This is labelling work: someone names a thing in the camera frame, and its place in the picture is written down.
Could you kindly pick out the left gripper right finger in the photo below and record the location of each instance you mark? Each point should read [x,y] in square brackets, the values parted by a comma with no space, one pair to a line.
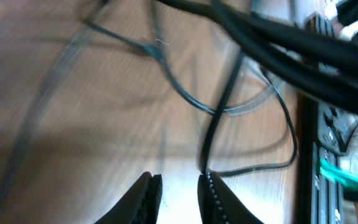
[219,205]

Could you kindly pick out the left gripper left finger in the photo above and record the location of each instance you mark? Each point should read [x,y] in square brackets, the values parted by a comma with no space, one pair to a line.
[139,205]

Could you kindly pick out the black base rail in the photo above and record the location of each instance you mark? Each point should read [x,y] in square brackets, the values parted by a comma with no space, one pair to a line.
[319,200]

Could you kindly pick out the green clamp handle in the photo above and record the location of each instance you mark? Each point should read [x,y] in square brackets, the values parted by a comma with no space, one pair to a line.
[337,175]

